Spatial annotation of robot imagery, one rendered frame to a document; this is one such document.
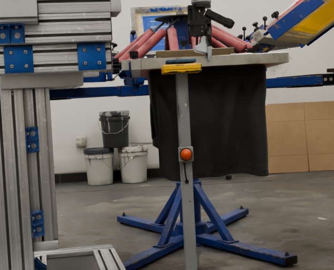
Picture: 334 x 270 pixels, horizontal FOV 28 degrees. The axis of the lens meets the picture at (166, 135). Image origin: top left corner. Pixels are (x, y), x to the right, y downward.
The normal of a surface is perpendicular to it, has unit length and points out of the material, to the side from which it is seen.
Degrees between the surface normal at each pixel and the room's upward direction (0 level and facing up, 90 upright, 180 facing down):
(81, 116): 90
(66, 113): 90
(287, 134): 78
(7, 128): 90
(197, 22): 90
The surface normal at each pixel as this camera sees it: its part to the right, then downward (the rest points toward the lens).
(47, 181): 0.19, 0.04
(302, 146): 0.04, -0.16
